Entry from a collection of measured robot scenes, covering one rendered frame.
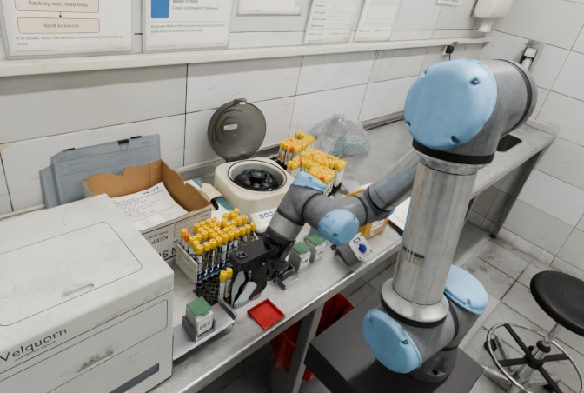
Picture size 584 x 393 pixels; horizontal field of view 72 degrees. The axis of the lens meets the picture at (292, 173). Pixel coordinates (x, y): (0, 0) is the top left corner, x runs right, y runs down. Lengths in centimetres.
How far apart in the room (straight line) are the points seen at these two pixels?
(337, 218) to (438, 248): 24
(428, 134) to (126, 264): 52
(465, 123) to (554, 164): 268
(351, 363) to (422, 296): 28
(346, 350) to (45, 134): 92
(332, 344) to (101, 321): 48
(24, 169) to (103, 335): 64
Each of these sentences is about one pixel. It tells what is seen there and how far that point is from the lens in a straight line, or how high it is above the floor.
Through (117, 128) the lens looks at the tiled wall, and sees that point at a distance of 129.
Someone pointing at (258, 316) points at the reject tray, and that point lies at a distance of 105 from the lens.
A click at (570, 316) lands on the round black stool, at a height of 65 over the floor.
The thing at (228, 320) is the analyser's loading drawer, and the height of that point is 92.
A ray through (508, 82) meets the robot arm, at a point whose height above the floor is 157.
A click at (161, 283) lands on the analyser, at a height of 116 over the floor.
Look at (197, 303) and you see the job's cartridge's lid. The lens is 92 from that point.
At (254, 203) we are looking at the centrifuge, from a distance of 124.
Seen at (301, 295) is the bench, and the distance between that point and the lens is 112.
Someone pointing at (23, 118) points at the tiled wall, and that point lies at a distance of 120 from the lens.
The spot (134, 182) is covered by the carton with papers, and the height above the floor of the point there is 97.
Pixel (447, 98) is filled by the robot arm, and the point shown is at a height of 154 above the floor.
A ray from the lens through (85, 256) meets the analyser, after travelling 76.
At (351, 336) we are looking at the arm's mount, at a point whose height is 95.
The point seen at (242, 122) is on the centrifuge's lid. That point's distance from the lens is 147.
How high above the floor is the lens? 168
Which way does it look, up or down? 30 degrees down
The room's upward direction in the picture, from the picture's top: 11 degrees clockwise
